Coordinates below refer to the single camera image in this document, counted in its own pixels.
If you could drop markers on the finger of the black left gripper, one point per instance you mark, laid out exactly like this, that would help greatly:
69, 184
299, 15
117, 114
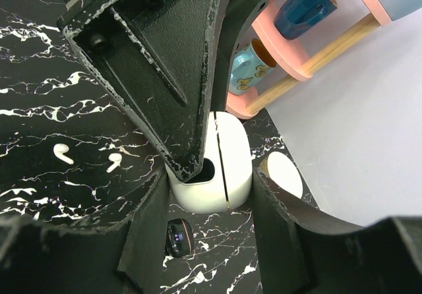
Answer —
237, 18
157, 59

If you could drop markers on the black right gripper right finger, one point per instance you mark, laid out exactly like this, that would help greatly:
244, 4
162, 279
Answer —
304, 250

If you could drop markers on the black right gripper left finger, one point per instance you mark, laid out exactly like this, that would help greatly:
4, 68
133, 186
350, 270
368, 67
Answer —
118, 249

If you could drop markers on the black earbud charging case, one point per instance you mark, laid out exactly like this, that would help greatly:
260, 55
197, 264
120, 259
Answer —
179, 238

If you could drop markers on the white earbud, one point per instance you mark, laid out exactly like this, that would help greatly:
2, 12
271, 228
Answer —
60, 150
115, 159

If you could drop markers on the white square charging case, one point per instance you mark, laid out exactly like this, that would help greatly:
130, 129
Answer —
224, 181

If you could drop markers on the blue butterfly mug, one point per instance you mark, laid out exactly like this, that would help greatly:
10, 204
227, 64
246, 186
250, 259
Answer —
250, 65

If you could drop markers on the dark blue mug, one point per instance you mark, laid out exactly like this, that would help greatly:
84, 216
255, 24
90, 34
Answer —
296, 17

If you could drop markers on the cream white bowl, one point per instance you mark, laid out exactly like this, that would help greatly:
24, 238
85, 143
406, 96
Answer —
283, 172

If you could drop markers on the pink three-tier shelf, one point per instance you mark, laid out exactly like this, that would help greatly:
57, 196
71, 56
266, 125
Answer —
292, 57

